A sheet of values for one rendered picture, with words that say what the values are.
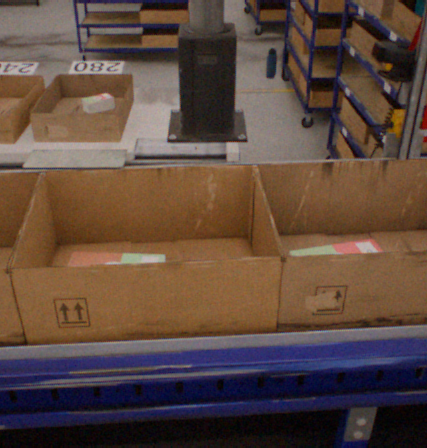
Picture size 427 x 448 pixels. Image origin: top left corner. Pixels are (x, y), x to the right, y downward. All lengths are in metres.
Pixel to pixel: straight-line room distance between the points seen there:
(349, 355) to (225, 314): 0.20
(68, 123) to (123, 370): 1.15
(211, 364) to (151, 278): 0.15
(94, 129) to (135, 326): 1.07
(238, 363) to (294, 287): 0.14
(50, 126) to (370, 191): 1.10
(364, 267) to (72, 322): 0.44
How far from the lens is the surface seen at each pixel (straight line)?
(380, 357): 0.91
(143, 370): 0.86
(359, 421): 1.03
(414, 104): 1.77
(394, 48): 1.73
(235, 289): 0.85
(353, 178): 1.13
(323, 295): 0.89
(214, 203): 1.10
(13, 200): 1.13
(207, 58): 1.80
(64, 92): 2.26
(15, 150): 1.90
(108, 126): 1.86
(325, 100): 3.84
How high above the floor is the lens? 1.54
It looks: 33 degrees down
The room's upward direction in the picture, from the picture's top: straight up
